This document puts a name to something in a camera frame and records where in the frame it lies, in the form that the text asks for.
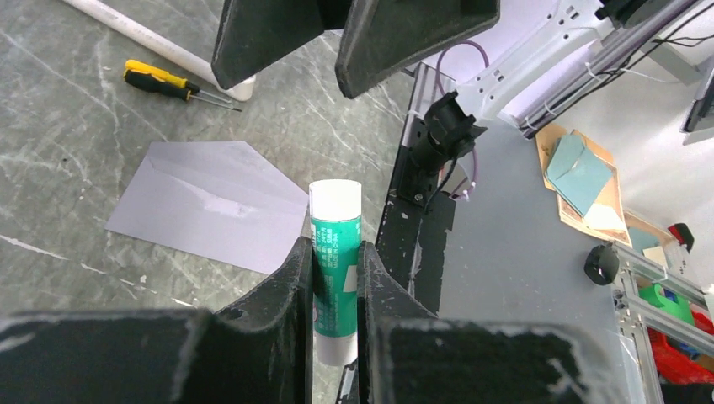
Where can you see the black round knob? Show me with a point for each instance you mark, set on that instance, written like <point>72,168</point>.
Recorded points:
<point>602,264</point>

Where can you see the white PVC pipe frame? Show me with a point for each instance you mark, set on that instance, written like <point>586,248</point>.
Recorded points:
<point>161,46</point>

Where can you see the green glue stick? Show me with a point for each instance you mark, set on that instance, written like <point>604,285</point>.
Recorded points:
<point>335,221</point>

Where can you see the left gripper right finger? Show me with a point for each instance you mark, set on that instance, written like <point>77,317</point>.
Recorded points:
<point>406,354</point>

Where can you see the green and red clutter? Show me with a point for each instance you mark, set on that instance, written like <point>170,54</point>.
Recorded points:
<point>675,311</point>

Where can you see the yellow black screwdriver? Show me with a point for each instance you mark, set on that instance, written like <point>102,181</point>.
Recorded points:
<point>151,79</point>

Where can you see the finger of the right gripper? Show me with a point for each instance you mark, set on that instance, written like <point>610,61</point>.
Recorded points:
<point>381,38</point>
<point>254,34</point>

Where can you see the grey envelope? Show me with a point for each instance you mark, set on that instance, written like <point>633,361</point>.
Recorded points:
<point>220,200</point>

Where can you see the stack of spare envelopes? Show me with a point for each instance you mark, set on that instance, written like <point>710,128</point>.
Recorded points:
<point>588,190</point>

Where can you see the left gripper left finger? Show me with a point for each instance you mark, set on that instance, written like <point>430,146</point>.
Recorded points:
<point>258,349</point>

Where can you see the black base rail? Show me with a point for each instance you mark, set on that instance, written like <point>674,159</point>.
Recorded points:
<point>410,242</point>

